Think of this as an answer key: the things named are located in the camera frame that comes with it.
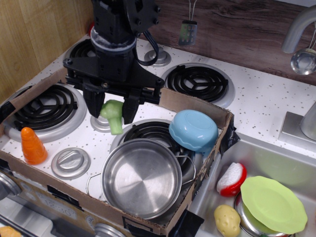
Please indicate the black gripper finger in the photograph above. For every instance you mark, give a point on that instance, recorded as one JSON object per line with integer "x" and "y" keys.
{"x": 94, "y": 97}
{"x": 130, "y": 107}

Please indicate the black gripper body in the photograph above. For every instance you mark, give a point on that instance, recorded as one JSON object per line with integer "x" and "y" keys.
{"x": 117, "y": 74}

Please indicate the green toy broccoli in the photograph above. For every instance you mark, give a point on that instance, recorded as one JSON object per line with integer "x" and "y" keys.
{"x": 112, "y": 112}

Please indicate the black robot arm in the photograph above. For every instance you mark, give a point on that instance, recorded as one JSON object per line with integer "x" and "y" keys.
{"x": 118, "y": 24}

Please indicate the stainless steel pot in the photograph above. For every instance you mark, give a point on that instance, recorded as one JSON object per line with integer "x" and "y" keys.
{"x": 144, "y": 178}

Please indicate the silver knob centre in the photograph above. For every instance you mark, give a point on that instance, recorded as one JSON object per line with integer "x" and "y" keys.
{"x": 100, "y": 124}

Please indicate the front left black burner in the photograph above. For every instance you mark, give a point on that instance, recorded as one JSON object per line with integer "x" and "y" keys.
{"x": 52, "y": 115}

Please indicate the silver knob back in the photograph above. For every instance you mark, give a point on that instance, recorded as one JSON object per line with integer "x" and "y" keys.
{"x": 163, "y": 59}

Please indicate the silver knob front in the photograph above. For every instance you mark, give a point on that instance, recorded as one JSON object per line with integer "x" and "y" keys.
{"x": 70, "y": 163}

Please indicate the light blue plastic bowl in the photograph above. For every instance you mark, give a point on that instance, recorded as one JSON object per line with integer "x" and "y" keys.
{"x": 194, "y": 131}

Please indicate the back right black burner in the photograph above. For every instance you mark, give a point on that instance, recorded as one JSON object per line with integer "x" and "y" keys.
{"x": 202, "y": 81}

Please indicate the hanging slotted metal spatula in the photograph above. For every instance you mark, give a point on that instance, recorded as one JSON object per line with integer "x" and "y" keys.
{"x": 189, "y": 28}

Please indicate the orange toy carrot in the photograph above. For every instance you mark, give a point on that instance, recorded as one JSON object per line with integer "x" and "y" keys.
{"x": 32, "y": 147}

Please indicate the front right black burner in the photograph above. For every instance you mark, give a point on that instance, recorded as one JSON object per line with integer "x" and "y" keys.
{"x": 158, "y": 130}

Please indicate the brown cardboard fence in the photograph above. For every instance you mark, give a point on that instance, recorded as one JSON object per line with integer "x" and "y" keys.
{"x": 48, "y": 206}

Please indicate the silver oven knob left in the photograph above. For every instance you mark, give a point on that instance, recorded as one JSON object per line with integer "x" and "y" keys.
{"x": 8, "y": 188}

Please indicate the silver oven knob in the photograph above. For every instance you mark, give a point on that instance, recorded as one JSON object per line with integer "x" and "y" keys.
{"x": 103, "y": 230}
{"x": 8, "y": 188}

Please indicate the red white toy food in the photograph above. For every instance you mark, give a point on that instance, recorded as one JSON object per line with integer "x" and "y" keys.
{"x": 230, "y": 183}

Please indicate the silver oven knob bottom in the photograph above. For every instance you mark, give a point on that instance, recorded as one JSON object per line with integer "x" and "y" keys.
{"x": 103, "y": 230}

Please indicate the yellow toy potato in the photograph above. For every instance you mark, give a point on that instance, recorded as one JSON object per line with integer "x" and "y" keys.
{"x": 227, "y": 220}

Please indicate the orange toy bottom corner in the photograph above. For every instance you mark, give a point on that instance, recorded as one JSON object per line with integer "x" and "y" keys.
{"x": 8, "y": 231}

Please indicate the silver faucet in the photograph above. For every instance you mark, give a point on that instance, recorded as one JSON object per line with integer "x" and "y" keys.
{"x": 299, "y": 130}

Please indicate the steel bowl in sink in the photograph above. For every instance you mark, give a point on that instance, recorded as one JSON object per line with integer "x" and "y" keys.
{"x": 250, "y": 224}

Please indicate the green plastic plate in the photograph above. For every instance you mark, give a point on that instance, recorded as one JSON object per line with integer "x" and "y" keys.
{"x": 274, "y": 205}

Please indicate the hanging silver ladle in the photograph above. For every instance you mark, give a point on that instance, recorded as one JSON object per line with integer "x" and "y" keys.
{"x": 303, "y": 62}

